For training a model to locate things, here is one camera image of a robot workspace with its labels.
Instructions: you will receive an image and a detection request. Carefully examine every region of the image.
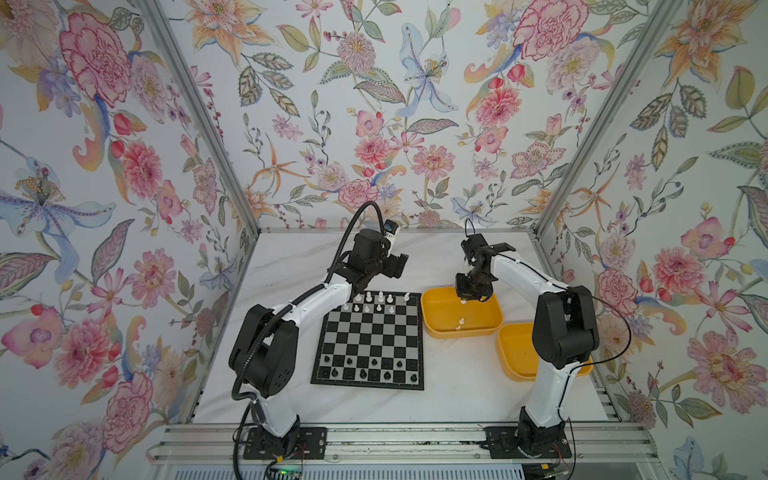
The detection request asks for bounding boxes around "aluminium corner post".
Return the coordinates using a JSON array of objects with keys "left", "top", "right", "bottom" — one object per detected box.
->
[
  {"left": 137, "top": 0, "right": 261, "bottom": 238},
  {"left": 531, "top": 0, "right": 679, "bottom": 240}
]

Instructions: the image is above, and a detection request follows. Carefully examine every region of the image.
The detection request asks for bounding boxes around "aluminium base rail right wall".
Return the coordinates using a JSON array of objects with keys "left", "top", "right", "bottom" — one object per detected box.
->
[{"left": 525, "top": 232, "right": 599, "bottom": 427}]

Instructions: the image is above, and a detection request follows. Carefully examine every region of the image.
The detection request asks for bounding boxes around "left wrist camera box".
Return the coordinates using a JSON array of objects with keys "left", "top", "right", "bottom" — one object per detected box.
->
[{"left": 384, "top": 219, "right": 400, "bottom": 241}]

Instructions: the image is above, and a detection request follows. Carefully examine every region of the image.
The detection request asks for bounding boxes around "aluminium corner post right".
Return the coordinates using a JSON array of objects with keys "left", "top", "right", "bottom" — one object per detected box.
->
[{"left": 531, "top": 0, "right": 679, "bottom": 240}]

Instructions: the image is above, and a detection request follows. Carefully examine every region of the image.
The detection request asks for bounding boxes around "black and silver chessboard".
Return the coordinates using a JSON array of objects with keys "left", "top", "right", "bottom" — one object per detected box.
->
[{"left": 310, "top": 291, "right": 425, "bottom": 391}]

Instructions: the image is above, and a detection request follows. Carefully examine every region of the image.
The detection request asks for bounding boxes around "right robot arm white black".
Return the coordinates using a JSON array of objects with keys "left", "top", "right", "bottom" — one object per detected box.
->
[{"left": 455, "top": 233, "right": 599, "bottom": 458}]

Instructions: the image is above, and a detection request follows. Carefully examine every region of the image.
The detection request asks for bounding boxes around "aluminium front mounting rail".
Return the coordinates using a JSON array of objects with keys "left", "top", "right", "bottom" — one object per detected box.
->
[{"left": 148, "top": 422, "right": 667, "bottom": 479}]

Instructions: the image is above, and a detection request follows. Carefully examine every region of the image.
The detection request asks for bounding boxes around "yellow tray with white pieces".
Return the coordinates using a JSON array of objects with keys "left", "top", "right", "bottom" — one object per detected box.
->
[{"left": 420, "top": 287, "right": 504, "bottom": 339}]

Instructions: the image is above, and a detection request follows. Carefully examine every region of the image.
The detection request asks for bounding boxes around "aluminium corner post left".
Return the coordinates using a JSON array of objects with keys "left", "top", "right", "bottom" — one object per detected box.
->
[{"left": 137, "top": 0, "right": 261, "bottom": 238}]

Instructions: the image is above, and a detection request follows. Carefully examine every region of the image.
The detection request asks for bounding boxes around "yellow tray with black pieces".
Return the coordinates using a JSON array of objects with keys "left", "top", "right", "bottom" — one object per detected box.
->
[{"left": 495, "top": 320, "right": 595, "bottom": 383}]

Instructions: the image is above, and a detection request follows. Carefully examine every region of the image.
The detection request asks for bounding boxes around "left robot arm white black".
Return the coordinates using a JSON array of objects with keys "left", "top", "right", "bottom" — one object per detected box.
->
[{"left": 228, "top": 201, "right": 408, "bottom": 440}]

